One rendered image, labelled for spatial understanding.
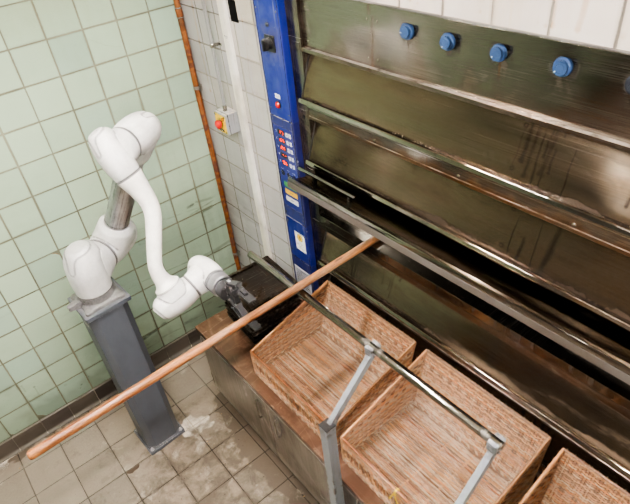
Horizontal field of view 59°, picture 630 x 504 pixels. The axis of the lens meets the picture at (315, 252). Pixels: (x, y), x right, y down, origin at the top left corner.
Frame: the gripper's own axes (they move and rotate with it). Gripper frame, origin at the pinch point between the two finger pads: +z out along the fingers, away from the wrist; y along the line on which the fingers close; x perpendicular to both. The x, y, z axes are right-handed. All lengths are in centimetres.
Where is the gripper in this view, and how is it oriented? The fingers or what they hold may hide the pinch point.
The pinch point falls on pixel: (254, 314)
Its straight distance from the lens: 197.4
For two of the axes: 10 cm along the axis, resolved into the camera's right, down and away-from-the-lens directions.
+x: -7.6, 4.5, -4.6
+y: 1.0, 7.8, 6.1
